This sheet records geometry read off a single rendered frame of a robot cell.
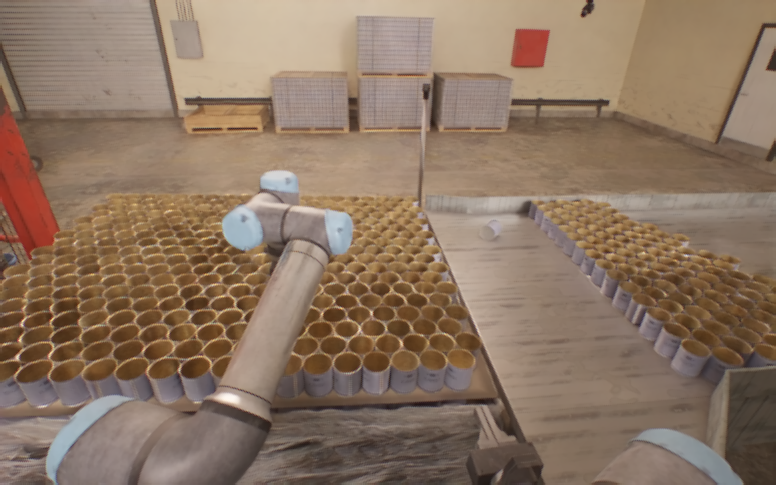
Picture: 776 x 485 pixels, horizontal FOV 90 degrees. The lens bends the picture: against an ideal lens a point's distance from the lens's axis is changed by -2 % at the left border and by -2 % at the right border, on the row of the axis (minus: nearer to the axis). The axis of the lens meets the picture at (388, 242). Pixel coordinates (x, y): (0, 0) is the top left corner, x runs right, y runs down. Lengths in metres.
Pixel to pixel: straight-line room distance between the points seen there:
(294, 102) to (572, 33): 6.56
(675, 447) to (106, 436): 0.65
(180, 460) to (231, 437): 0.06
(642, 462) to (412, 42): 7.93
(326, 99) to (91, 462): 7.80
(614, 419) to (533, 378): 0.20
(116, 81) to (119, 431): 10.53
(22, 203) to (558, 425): 2.02
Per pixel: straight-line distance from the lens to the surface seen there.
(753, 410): 1.58
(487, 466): 0.85
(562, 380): 1.21
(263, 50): 9.92
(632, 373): 1.32
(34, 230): 2.14
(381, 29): 8.13
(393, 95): 8.26
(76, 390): 1.15
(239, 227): 0.72
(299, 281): 0.62
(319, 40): 9.77
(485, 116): 8.72
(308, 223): 0.68
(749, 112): 9.24
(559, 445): 1.07
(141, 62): 10.69
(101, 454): 0.62
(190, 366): 1.07
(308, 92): 8.18
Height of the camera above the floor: 1.89
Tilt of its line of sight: 29 degrees down
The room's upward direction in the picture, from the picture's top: 1 degrees clockwise
